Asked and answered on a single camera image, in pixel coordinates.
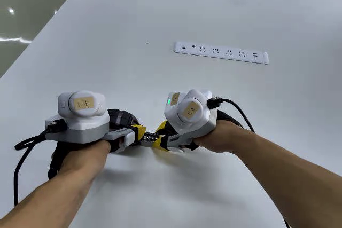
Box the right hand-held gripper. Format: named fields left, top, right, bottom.
left=151, top=88, right=217, bottom=154

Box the white power strip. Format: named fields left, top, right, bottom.
left=173, top=41, right=269, bottom=65

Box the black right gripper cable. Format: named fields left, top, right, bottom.
left=207, top=96, right=257, bottom=133

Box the black tape measure with blade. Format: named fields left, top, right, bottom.
left=107, top=108, right=161, bottom=144

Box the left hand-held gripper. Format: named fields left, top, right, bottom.
left=44, top=90, right=147, bottom=153

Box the person's right forearm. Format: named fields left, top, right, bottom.
left=237, top=129, right=342, bottom=228

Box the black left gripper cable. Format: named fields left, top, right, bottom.
left=13, top=119, right=67, bottom=207

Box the person's left hand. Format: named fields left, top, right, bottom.
left=48, top=139, right=112, bottom=179

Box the person's left forearm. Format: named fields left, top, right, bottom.
left=0, top=168, right=95, bottom=228

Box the person's right hand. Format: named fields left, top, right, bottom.
left=193, top=110, right=255, bottom=157

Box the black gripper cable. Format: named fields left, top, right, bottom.
left=207, top=96, right=257, bottom=133
left=13, top=119, right=67, bottom=207

